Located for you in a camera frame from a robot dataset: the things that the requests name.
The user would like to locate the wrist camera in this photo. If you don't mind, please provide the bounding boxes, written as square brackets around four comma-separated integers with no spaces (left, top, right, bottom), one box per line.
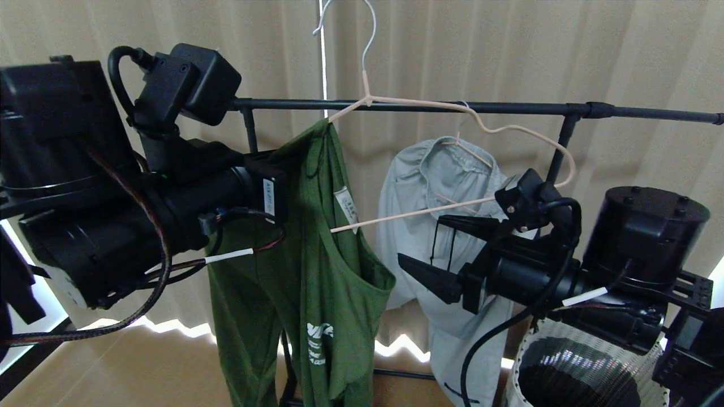
[127,44,243,176]
[495,168,582,244]

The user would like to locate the white laundry basket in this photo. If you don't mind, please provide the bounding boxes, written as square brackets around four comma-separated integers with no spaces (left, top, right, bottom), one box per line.
[505,319,671,407]

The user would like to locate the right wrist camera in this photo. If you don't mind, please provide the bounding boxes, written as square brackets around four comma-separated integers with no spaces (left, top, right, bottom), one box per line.
[495,168,582,244]

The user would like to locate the green garment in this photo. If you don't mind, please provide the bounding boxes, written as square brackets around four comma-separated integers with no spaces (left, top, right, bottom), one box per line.
[205,119,397,407]

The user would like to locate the pink clothes hanger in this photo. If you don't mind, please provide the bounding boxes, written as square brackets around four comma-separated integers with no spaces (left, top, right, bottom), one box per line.
[433,102,495,215]
[313,0,576,233]

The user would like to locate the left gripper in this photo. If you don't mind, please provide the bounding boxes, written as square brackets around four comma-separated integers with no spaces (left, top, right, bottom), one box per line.
[20,153,289,310]

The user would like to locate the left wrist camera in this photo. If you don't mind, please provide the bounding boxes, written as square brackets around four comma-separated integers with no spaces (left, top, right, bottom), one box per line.
[127,44,243,176]

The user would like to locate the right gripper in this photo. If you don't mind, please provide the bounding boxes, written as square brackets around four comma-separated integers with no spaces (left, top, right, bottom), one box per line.
[398,214,668,354]

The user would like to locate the beige curtain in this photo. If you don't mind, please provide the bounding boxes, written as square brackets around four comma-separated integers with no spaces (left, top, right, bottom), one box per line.
[0,0,724,362]

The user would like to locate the black clothes rack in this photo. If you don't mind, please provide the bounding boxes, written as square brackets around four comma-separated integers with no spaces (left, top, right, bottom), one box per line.
[229,97,724,407]

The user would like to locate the black cable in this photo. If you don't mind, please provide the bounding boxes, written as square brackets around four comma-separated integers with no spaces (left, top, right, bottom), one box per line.
[107,45,156,119]
[460,198,583,407]

